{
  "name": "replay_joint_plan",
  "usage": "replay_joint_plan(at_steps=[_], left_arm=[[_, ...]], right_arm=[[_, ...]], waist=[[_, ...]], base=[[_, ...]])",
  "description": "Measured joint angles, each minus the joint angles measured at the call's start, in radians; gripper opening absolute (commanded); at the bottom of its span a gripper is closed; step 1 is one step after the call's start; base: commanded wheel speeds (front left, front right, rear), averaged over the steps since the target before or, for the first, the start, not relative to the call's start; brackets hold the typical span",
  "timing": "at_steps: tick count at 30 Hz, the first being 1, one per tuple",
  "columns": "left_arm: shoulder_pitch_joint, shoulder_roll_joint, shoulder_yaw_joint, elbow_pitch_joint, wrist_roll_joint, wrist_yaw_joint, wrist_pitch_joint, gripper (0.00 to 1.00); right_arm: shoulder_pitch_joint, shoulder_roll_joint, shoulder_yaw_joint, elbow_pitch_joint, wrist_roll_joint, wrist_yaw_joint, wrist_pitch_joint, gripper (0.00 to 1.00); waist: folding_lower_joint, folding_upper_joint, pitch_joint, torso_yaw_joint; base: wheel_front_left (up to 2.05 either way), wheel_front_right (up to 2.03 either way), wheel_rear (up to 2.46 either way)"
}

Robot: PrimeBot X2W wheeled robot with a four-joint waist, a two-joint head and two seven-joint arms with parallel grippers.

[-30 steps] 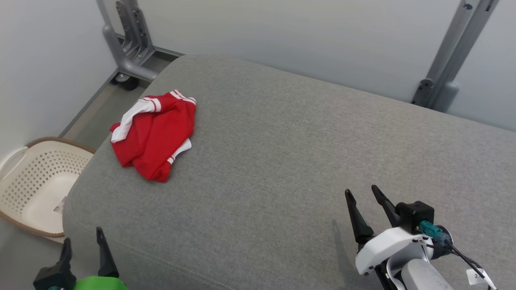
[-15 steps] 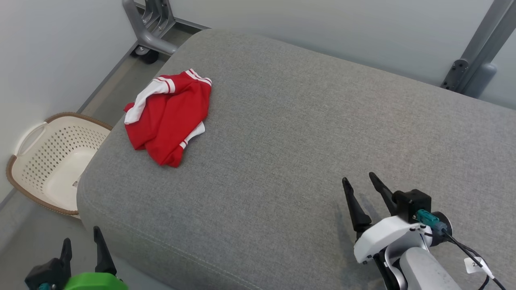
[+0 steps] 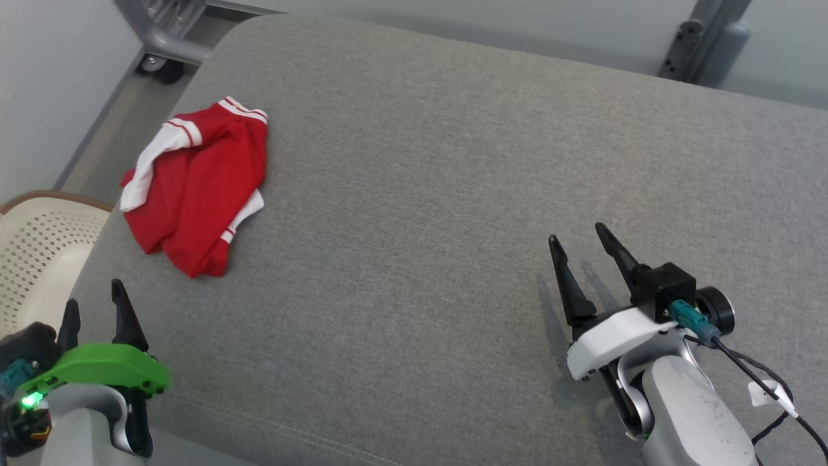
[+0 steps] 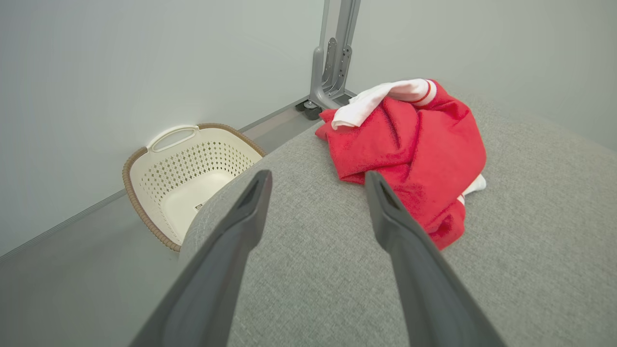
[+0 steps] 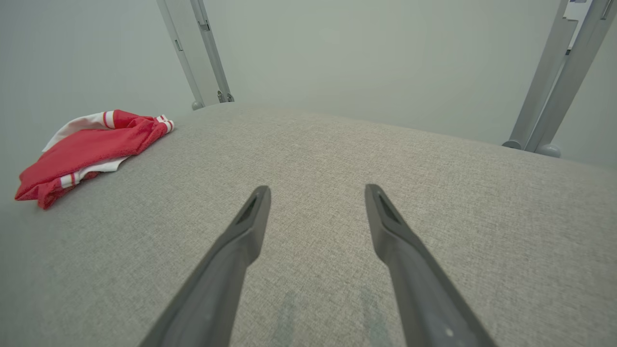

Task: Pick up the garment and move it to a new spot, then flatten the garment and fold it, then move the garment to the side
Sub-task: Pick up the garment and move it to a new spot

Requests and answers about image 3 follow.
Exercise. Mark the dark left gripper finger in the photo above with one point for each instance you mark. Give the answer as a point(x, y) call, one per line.
point(70, 327)
point(126, 320)

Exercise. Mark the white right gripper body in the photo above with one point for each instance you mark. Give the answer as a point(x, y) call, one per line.
point(614, 336)

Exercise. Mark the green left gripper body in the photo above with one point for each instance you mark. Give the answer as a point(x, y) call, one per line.
point(97, 366)

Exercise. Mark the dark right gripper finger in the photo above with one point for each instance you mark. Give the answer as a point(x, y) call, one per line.
point(621, 255)
point(572, 291)

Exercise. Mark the red and white shirt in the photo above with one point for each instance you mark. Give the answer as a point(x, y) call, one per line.
point(200, 188)

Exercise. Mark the cream perforated laundry basket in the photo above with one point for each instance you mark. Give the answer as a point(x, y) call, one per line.
point(39, 252)

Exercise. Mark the black caster wheel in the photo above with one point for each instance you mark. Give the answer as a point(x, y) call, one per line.
point(162, 68)

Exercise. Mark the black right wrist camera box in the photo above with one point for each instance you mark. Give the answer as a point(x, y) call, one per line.
point(669, 288)

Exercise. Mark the teal left camera connector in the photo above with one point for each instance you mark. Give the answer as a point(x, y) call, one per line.
point(16, 375)

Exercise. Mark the teal camera connector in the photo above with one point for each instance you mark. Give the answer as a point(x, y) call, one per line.
point(16, 375)
point(692, 318)

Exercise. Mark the teal right camera connector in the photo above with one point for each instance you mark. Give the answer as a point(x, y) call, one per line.
point(692, 318)

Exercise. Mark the dark hinge bracket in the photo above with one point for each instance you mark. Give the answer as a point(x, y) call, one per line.
point(680, 48)

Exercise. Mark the grey cylinder post foot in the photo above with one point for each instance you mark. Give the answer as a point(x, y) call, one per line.
point(728, 55)

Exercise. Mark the grey metal partition post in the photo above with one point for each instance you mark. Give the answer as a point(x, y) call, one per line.
point(718, 32)

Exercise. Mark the grey metal cart frame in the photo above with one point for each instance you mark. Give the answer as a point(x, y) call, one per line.
point(162, 32)

